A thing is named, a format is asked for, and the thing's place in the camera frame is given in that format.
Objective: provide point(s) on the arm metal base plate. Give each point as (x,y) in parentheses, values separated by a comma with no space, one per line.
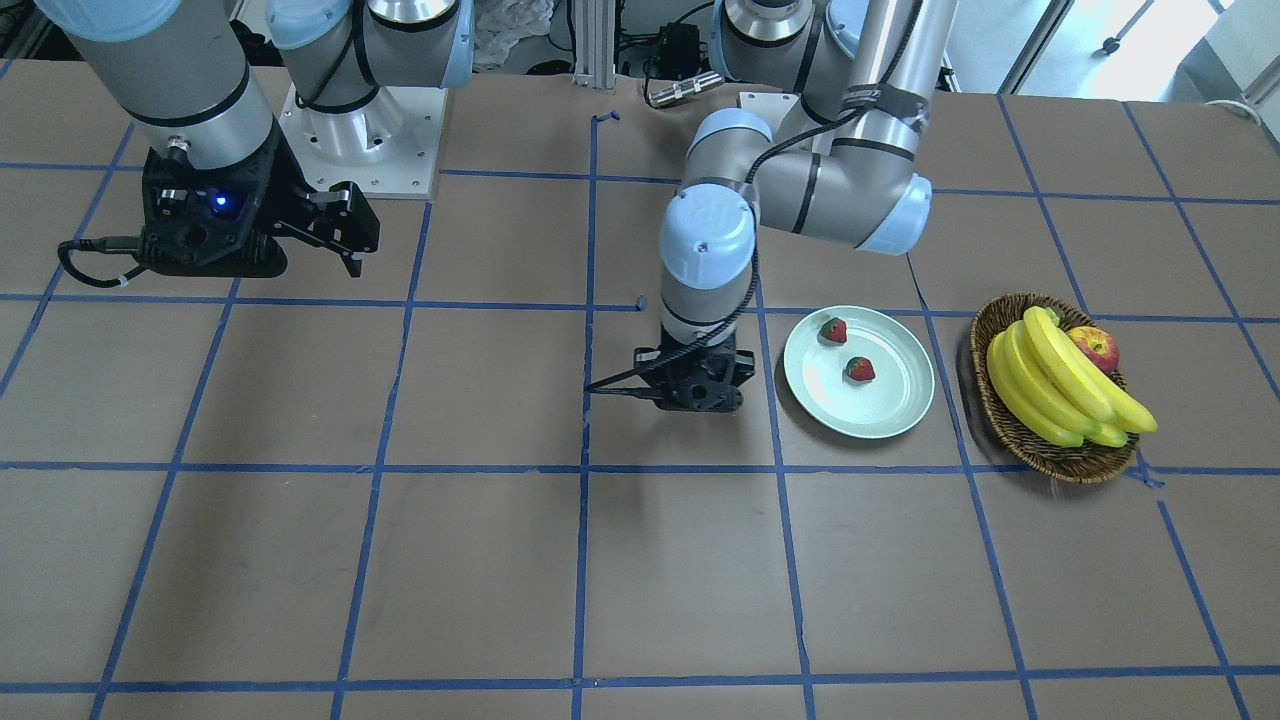
(763,103)
(388,147)

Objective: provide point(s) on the red yellow apple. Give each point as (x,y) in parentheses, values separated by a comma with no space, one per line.
(1098,346)

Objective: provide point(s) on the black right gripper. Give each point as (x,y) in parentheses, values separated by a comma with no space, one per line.
(283,196)

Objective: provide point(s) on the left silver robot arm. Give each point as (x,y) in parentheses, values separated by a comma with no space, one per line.
(839,167)

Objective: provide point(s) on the round red strawberry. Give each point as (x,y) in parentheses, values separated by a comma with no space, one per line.
(834,331)

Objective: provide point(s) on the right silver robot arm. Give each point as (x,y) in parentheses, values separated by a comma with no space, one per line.
(178,69)

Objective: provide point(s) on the yellow banana bunch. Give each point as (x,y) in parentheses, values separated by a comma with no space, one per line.
(1047,384)

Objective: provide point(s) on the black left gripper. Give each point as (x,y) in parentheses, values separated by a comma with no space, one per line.
(741,367)

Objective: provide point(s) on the woven wicker fruit basket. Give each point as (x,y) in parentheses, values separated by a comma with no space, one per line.
(1086,465)

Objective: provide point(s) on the light green plate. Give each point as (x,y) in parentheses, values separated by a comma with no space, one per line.
(892,404)

